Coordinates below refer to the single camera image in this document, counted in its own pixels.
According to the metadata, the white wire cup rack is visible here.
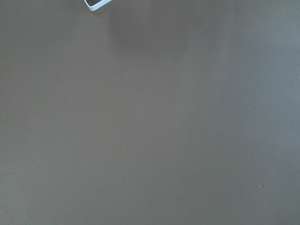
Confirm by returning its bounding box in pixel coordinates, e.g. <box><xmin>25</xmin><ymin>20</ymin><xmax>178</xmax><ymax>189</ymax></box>
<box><xmin>84</xmin><ymin>0</ymin><xmax>111</xmax><ymax>12</ymax></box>

